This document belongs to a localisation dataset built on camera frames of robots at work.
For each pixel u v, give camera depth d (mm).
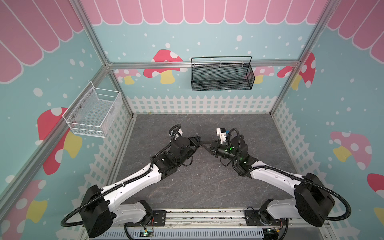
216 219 757
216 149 671
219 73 946
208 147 701
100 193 418
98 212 388
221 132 727
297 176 465
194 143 655
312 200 420
